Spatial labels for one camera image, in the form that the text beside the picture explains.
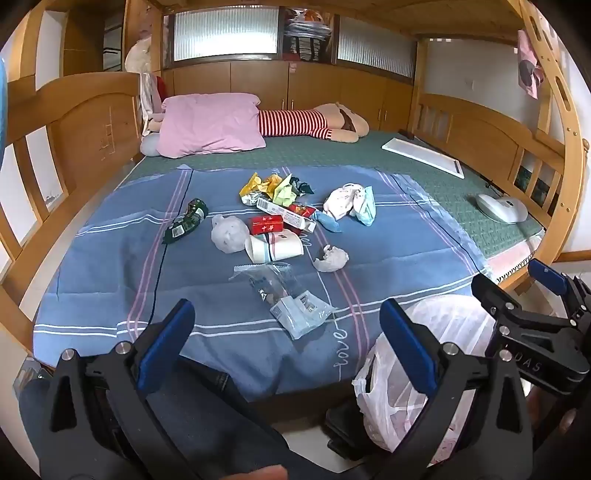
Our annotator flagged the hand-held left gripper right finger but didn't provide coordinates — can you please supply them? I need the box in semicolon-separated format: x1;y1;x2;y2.
369;298;535;480

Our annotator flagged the green snack wrapper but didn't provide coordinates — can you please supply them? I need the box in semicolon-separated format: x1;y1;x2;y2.
163;198;209;244

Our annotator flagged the white flat board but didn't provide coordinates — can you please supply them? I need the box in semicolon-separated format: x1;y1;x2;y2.
381;137;465;180

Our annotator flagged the black stool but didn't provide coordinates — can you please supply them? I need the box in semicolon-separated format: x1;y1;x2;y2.
323;401;370;462

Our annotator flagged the light blue face mask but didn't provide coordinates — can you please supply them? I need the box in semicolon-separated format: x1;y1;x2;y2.
353;186;377;227

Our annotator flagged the red cigarette box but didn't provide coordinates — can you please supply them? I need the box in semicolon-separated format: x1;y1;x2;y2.
252;215;283;235

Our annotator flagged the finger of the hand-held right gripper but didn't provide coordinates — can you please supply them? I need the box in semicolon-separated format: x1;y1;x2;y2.
471;274;556;334
527;258;591;320

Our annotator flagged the yellow wrapper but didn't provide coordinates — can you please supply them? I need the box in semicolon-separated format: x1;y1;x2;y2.
239;172;282;197

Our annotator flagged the white plastic trash bag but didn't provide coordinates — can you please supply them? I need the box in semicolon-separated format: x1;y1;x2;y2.
353;295;499;462

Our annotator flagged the white handheld vacuum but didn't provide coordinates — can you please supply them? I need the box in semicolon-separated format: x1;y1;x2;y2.
475;193;529;225

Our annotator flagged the striped plush doll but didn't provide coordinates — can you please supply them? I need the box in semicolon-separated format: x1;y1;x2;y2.
256;102;370;143

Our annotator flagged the wooden bunk bed frame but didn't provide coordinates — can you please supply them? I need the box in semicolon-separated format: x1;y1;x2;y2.
0;0;591;370

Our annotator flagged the clear plastic bag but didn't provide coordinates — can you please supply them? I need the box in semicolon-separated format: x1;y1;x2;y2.
229;262;301;305

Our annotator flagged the pink white package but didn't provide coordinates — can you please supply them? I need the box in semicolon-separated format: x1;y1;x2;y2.
323;183;365;220

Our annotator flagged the clear blister package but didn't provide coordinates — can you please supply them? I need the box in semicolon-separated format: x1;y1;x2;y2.
270;292;334;340

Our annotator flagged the frosted glass window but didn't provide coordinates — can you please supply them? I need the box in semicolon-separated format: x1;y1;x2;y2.
337;16;416;77
173;9;280;61

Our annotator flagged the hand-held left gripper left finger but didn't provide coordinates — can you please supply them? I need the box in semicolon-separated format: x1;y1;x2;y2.
39;298;200;480

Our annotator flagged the white tissue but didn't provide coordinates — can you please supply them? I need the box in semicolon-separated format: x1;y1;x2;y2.
313;244;349;273

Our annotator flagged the white and red carton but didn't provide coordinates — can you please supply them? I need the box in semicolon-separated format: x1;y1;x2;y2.
256;198;318;234

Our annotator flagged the white hanging cloth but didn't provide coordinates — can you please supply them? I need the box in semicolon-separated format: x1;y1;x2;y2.
139;71;160;134

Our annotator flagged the stack of stored bags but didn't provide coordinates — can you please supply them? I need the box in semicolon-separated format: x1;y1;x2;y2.
281;9;333;63

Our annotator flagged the pink hanging cloth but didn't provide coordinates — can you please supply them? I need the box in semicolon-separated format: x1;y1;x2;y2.
516;30;541;100

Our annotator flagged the white paper cup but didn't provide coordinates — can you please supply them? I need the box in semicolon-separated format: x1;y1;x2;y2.
245;231;304;263

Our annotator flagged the pink pillow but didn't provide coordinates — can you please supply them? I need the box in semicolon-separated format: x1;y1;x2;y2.
156;93;267;159

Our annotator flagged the person's left hand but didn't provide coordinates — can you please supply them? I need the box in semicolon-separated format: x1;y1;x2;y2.
198;464;289;480

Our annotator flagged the blue checked blanket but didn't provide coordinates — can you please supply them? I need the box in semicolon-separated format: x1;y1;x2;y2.
32;165;485;402

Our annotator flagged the green bed mat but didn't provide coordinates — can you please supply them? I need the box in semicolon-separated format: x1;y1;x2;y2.
111;129;548;278

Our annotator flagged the wooden cabinet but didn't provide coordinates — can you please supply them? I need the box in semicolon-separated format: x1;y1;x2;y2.
161;60;416;132

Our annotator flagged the wooden wardrobe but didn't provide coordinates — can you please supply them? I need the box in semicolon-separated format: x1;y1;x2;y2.
62;0;162;75

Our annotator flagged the light green cloth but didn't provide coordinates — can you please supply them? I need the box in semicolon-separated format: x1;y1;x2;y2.
272;174;298;206

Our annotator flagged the person's leg in jeans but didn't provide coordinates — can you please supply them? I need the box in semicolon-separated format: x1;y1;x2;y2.
18;355;296;480

